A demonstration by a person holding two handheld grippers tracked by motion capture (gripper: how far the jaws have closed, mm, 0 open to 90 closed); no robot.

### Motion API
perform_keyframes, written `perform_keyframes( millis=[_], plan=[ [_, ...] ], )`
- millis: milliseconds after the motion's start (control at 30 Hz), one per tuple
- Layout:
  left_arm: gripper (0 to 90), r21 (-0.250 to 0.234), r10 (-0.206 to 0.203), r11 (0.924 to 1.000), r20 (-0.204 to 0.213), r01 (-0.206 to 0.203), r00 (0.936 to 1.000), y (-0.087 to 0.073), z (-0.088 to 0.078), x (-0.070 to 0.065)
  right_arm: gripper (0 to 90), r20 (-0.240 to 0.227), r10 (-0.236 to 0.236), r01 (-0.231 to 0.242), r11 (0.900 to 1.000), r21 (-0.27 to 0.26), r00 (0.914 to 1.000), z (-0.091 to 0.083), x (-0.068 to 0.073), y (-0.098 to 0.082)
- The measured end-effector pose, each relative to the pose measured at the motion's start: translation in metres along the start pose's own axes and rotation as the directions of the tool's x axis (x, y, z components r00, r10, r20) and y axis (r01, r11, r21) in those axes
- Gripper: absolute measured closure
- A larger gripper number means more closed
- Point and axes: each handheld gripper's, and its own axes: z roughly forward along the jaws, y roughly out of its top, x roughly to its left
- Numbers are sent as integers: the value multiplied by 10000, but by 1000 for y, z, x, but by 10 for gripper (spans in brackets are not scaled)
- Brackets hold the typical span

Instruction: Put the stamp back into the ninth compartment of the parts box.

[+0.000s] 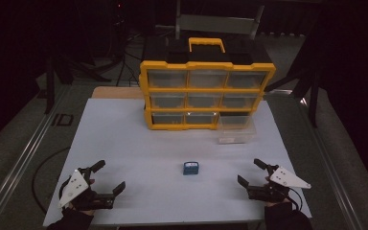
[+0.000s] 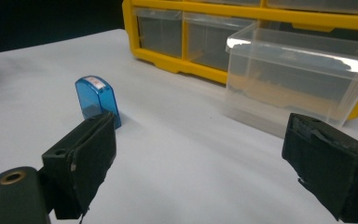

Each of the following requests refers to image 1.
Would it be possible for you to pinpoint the small blue box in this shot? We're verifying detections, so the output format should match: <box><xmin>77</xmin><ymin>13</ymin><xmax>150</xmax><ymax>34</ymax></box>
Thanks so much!
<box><xmin>182</xmin><ymin>161</ymin><xmax>200</xmax><ymax>176</ymax></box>

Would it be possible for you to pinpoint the black tripod stand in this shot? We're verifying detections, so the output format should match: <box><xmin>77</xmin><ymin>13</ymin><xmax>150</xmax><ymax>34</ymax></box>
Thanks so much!
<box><xmin>264</xmin><ymin>28</ymin><xmax>322</xmax><ymax>128</ymax></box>

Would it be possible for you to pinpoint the wooden table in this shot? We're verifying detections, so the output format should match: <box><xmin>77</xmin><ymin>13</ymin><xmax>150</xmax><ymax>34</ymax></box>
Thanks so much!
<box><xmin>91</xmin><ymin>86</ymin><xmax>146</xmax><ymax>100</ymax></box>

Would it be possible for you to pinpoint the yellow and black drawer cabinet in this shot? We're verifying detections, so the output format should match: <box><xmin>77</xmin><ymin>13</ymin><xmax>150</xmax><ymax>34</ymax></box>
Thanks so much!
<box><xmin>138</xmin><ymin>36</ymin><xmax>277</xmax><ymax>131</ymax></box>

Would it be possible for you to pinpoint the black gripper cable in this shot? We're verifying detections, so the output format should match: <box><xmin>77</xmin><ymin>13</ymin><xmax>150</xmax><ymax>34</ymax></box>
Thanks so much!
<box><xmin>57</xmin><ymin>176</ymin><xmax>73</xmax><ymax>205</ymax></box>
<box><xmin>287</xmin><ymin>187</ymin><xmax>304</xmax><ymax>212</ymax></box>

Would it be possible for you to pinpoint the clear plastic drawer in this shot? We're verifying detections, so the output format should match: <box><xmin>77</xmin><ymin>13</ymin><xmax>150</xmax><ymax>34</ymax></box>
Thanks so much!
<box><xmin>216</xmin><ymin>113</ymin><xmax>257</xmax><ymax>145</ymax></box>

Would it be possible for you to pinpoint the metal floor rail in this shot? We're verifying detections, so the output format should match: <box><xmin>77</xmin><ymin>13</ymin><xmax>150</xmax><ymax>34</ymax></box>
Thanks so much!
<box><xmin>264</xmin><ymin>89</ymin><xmax>368</xmax><ymax>230</ymax></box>
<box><xmin>0</xmin><ymin>85</ymin><xmax>73</xmax><ymax>230</ymax></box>

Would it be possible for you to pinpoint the grey metal frame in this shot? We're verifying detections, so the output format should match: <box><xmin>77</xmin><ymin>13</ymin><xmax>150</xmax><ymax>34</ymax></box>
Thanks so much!
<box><xmin>174</xmin><ymin>0</ymin><xmax>265</xmax><ymax>41</ymax></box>

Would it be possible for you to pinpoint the black floor cable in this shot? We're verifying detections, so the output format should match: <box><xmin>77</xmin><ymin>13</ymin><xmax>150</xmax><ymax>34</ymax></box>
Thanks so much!
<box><xmin>31</xmin><ymin>146</ymin><xmax>72</xmax><ymax>216</ymax></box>

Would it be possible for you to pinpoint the person's right hand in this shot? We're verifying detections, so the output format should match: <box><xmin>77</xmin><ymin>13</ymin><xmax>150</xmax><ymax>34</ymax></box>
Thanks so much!
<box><xmin>263</xmin><ymin>176</ymin><xmax>293</xmax><ymax>209</ymax></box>

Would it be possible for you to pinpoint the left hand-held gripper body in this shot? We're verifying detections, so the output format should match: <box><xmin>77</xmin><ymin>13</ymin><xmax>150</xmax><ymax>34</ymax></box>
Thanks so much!
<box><xmin>57</xmin><ymin>166</ymin><xmax>116</xmax><ymax>211</ymax></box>

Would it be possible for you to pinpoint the person's left hand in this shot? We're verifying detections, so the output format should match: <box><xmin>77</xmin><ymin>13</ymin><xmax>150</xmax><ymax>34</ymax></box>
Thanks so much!
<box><xmin>66</xmin><ymin>178</ymin><xmax>99</xmax><ymax>217</ymax></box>

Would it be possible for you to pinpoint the bundle of black cables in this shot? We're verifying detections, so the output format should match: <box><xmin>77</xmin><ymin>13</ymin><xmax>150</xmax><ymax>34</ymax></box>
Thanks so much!
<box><xmin>113</xmin><ymin>18</ymin><xmax>150</xmax><ymax>88</ymax></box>

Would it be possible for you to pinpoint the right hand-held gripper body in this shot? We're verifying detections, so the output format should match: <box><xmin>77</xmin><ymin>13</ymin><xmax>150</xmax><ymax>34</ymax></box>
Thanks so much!
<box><xmin>246</xmin><ymin>164</ymin><xmax>312</xmax><ymax>203</ymax></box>

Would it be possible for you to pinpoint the white table cover board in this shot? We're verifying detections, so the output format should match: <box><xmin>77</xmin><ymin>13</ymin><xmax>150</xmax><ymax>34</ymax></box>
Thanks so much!
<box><xmin>42</xmin><ymin>97</ymin><xmax>312</xmax><ymax>228</ymax></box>

